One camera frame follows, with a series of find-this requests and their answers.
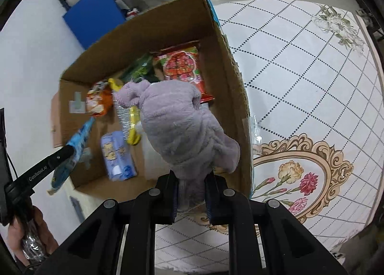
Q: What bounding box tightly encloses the silver yellow pouch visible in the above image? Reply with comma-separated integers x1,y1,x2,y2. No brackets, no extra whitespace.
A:
108,78,141,145

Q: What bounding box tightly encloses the person's left hand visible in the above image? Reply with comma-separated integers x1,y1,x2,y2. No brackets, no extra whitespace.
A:
6,205,59,266

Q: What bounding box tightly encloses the orange cartoon snack packet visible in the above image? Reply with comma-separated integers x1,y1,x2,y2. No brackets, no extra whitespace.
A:
86,80,113,117

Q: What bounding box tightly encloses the blue folded mat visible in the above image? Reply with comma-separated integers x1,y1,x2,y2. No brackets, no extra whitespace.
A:
62,0,126,50

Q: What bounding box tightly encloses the floral tablecloth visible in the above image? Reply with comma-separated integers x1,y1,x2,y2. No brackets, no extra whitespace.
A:
154,0,383,272

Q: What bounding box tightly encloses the grey plush toy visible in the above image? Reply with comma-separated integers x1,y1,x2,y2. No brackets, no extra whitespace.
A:
112,79,241,212

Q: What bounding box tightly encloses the blue tissue packet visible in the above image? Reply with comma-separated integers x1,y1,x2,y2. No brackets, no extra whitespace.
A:
100,131,138,181

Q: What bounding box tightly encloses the red snack packet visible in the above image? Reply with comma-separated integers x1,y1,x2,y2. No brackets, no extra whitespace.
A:
153,47,215,103

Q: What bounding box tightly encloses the cardboard box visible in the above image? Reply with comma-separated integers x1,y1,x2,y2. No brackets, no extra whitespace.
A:
51,0,255,200

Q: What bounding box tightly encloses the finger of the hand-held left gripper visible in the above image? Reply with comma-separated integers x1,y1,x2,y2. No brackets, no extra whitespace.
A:
13,145,75,187

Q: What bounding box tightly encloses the green snack packet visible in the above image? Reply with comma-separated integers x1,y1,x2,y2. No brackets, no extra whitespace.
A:
120,54,156,83

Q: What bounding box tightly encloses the blue tube packet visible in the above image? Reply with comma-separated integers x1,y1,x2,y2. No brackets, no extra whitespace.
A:
46,117,96,196

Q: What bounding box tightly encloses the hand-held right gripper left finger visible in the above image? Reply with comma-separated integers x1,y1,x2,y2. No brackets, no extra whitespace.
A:
34,170,180,275

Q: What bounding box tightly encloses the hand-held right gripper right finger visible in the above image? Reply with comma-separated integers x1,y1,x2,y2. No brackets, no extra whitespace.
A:
204,170,348,275

